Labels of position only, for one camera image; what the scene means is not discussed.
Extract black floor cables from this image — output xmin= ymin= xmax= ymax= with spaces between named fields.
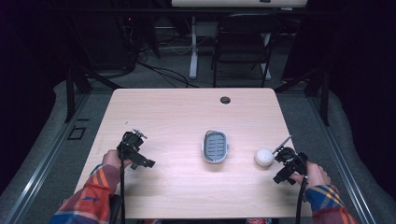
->
xmin=118 ymin=18 xmax=200 ymax=90

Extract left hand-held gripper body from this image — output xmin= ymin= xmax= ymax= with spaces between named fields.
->
xmin=116 ymin=131 xmax=157 ymax=171

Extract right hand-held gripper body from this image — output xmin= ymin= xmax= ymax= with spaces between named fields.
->
xmin=273 ymin=147 xmax=309 ymax=186

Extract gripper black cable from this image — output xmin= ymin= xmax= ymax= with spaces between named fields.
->
xmin=294 ymin=175 xmax=310 ymax=224
xmin=119 ymin=157 xmax=127 ymax=224

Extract person's left hand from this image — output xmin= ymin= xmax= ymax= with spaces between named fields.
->
xmin=102 ymin=148 xmax=134 ymax=171

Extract black folding chair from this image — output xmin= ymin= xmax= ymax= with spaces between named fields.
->
xmin=211 ymin=13 xmax=284 ymax=89

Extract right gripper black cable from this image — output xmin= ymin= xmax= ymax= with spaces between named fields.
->
xmin=294 ymin=175 xmax=310 ymax=224

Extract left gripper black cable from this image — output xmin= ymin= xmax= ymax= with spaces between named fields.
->
xmin=119 ymin=157 xmax=127 ymax=224

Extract black metal stand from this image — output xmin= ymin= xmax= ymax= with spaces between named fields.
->
xmin=63 ymin=60 xmax=123 ymax=124
xmin=273 ymin=67 xmax=332 ymax=127

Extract white desk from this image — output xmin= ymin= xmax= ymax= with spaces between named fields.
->
xmin=170 ymin=0 xmax=309 ymax=81

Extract red patterned item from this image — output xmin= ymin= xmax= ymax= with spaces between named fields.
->
xmin=247 ymin=217 xmax=273 ymax=224

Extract person's right hand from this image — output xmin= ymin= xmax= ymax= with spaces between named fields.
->
xmin=290 ymin=161 xmax=332 ymax=191

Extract white round soap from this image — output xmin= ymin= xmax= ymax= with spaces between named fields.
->
xmin=254 ymin=147 xmax=276 ymax=168

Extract grey soap dish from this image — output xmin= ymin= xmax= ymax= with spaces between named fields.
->
xmin=202 ymin=130 xmax=231 ymax=165

